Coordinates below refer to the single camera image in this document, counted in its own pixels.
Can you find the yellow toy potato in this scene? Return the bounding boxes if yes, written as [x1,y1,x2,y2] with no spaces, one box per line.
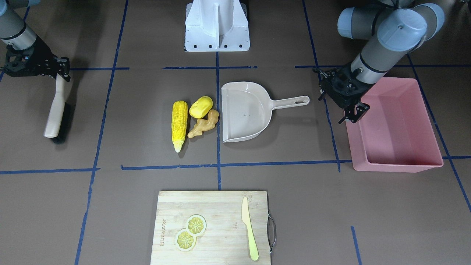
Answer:
[189,96,213,119]

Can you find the upper toy lemon slice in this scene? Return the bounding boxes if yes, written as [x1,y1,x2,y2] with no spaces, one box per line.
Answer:
[186,214,207,237]

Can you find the beige hand brush black bristles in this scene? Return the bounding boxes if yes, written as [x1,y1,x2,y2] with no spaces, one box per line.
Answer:
[43,74,72,145]

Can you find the beige plastic dustpan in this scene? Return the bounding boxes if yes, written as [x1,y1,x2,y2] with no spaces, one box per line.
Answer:
[222,82,310,143]

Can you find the bamboo cutting board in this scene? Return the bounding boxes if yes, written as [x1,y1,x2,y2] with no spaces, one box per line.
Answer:
[150,191,273,265]

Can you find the yellow toy corn cob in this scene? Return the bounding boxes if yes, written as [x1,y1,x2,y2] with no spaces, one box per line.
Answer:
[171,100,188,153]

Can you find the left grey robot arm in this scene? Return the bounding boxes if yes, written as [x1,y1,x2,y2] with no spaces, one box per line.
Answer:
[313,0,445,123]

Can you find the tan toy ginger root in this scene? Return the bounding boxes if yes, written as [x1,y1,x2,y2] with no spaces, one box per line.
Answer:
[187,109,219,138]

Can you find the lower toy lemon slice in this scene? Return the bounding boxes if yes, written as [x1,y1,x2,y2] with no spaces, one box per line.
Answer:
[174,229,197,252]

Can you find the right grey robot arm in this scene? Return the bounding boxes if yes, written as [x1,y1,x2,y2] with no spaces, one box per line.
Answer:
[0,0,71,82]

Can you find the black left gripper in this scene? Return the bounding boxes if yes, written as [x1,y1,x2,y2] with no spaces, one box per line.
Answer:
[314,63,370,124]

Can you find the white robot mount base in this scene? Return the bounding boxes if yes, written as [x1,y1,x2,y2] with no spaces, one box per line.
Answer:
[184,0,251,52]

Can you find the toy lemon slice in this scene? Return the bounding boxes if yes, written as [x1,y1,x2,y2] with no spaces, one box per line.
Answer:
[174,229,197,252]
[186,214,207,237]

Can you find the pink plastic bin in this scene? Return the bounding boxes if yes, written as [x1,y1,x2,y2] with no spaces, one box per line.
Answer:
[346,77,443,173]

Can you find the yellow plastic toy knife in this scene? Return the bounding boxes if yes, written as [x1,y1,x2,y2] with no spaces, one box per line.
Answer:
[241,197,259,261]

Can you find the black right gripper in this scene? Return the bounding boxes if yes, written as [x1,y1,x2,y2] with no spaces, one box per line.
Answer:
[3,46,71,82]

